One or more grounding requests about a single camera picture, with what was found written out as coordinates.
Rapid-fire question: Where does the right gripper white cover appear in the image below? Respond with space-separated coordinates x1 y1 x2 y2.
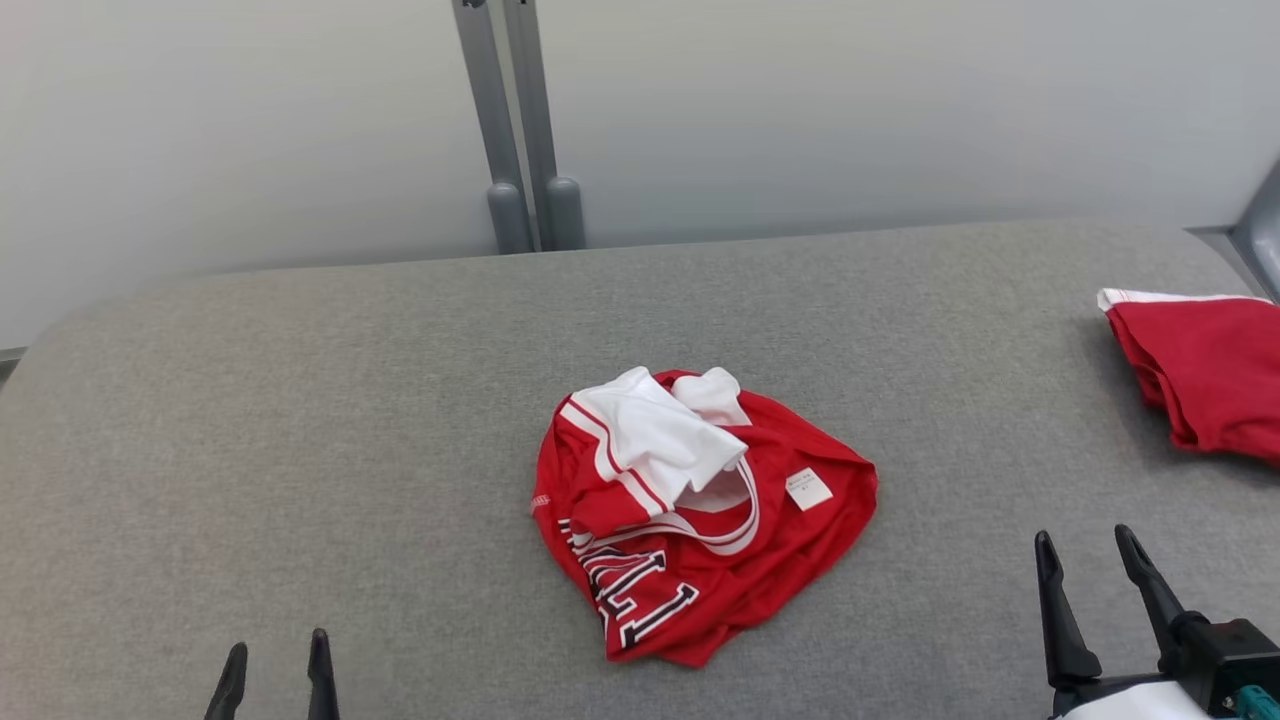
1035 525 1220 720

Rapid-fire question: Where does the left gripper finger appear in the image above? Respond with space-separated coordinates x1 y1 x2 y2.
306 628 342 720
204 643 249 720

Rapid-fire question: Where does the red shorts white trim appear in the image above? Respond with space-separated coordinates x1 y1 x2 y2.
1096 288 1280 464

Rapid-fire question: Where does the red Bulls jersey shirt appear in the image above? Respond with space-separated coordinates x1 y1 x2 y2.
530 366 880 669

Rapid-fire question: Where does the grey curved metal frame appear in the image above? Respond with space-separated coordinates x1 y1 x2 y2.
1185 160 1280 301

